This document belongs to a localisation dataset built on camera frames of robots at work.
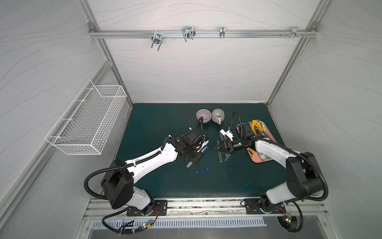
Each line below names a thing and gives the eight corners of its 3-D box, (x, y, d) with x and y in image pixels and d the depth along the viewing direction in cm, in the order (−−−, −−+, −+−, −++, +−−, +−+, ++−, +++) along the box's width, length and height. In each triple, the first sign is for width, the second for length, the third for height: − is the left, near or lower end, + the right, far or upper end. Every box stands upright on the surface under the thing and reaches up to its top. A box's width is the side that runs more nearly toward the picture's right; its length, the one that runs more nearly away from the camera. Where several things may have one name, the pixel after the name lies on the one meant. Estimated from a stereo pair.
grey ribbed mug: (212, 126, 108) (213, 120, 103) (211, 114, 116) (211, 107, 111) (224, 126, 108) (225, 120, 103) (222, 114, 116) (223, 107, 111)
